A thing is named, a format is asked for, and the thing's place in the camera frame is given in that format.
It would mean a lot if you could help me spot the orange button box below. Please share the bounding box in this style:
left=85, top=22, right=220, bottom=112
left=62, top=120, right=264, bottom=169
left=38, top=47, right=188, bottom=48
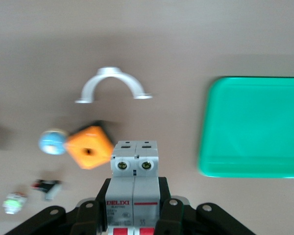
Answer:
left=65, top=120, right=115, bottom=170

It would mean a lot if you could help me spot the blue dome buzzer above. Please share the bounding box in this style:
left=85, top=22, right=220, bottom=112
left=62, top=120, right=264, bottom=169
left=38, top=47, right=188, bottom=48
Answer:
left=38, top=129, right=69, bottom=156

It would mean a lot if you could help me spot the black red indicator button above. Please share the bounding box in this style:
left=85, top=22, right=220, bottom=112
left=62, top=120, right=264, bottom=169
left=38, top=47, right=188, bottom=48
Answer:
left=30, top=178, right=64, bottom=202

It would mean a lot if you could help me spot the green white switch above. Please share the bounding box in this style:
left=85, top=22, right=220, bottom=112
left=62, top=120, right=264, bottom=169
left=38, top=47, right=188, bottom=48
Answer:
left=1, top=192, right=28, bottom=215

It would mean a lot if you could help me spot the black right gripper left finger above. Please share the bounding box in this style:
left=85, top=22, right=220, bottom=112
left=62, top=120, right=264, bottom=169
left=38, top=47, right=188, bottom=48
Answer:
left=71, top=178, right=113, bottom=235

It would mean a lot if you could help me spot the green plastic tray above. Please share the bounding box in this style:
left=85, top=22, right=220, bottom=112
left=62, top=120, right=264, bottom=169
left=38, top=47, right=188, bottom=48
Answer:
left=197, top=76, right=294, bottom=179

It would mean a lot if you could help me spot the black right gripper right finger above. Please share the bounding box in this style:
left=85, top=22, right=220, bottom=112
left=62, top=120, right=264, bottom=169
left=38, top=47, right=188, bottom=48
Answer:
left=155, top=176, right=185, bottom=235

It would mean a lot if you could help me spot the white red circuit breaker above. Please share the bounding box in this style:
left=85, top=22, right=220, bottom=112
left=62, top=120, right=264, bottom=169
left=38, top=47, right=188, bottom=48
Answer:
left=104, top=140, right=163, bottom=235

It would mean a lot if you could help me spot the small white pipe clamp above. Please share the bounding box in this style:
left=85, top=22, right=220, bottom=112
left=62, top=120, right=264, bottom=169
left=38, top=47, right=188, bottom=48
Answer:
left=74, top=67, right=153, bottom=105

